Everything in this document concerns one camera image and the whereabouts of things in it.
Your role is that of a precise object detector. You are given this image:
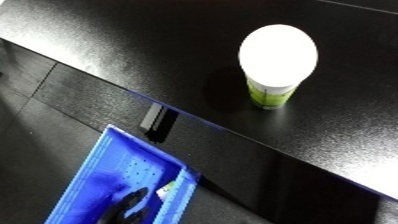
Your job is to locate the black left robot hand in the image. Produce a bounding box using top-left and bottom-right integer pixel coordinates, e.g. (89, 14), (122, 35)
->
(101, 186), (153, 224)

